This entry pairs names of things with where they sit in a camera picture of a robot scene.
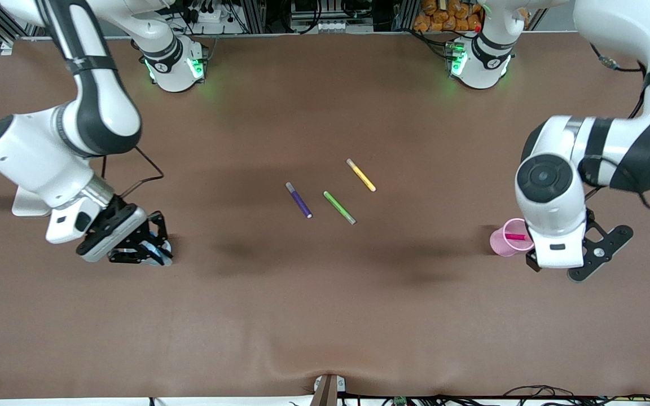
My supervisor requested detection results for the white power strip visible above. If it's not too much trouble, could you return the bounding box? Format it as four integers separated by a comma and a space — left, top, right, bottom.
196, 7, 230, 24

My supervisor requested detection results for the light blue cup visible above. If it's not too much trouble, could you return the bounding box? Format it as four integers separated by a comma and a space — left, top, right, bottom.
143, 240, 173, 267

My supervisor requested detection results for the orange snack bag pile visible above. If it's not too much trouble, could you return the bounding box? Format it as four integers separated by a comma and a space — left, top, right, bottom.
414, 0, 484, 33

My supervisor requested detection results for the pink cup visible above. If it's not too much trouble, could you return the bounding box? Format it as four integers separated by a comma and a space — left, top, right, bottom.
489, 218, 534, 258

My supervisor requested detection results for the white desk lamp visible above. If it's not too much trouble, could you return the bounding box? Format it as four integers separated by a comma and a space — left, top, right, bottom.
0, 129, 53, 218

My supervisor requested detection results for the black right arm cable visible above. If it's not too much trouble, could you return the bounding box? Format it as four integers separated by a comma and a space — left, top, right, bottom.
101, 147, 165, 199

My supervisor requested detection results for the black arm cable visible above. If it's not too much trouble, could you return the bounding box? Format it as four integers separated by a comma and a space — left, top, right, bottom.
585, 42, 650, 212
101, 147, 165, 199

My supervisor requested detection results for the yellow marker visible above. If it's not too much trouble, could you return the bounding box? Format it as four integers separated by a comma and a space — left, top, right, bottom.
346, 158, 377, 193

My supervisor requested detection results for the purple marker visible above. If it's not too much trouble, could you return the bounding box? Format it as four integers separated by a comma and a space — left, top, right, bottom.
285, 182, 314, 219

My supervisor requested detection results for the green marker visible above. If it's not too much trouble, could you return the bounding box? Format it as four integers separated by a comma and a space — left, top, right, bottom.
323, 191, 357, 226

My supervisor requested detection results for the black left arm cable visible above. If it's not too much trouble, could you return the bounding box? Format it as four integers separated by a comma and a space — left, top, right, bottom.
585, 42, 650, 212

